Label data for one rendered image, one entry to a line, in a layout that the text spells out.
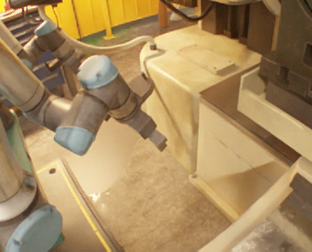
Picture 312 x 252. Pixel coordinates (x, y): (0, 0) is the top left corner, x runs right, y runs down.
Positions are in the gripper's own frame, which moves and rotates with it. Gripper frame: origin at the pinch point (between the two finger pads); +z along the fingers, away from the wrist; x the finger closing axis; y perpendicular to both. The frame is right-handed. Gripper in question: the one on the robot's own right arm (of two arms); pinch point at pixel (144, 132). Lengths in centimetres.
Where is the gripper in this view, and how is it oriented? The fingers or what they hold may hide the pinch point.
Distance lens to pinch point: 71.5
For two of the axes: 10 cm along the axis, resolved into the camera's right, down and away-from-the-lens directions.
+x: 7.0, 5.1, -5.0
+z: 2.9, 4.5, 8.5
